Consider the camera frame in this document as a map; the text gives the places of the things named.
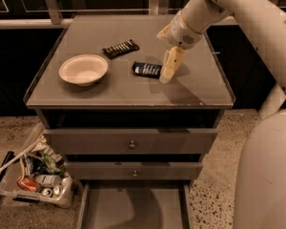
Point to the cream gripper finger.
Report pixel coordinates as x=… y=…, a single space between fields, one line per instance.
x=172 y=60
x=164 y=34

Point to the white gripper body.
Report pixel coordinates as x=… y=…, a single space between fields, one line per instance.
x=180 y=32

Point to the blue rxbar blueberry bar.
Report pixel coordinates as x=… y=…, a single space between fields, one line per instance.
x=147 y=69

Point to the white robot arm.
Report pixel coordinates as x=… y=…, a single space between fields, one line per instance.
x=260 y=191

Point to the grey drawer cabinet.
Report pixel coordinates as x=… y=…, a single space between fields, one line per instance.
x=195 y=98

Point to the grey top drawer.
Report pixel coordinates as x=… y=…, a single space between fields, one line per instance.
x=130 y=141

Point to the grey middle drawer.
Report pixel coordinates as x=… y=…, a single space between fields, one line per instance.
x=134 y=170

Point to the grey open bottom drawer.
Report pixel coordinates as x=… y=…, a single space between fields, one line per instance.
x=135 y=204

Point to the white paper bowl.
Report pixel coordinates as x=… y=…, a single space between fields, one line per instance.
x=83 y=70

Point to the white diagonal pole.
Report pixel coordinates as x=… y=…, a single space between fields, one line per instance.
x=273 y=102

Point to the white stick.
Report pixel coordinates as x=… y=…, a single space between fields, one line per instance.
x=19 y=155

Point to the clear plastic storage bin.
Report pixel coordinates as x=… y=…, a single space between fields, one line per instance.
x=42 y=165

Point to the silver can top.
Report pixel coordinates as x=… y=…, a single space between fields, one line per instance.
x=47 y=192

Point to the red soda can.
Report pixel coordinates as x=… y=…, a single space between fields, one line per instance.
x=27 y=184

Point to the metal window railing frame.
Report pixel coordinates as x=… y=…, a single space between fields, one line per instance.
x=85 y=13

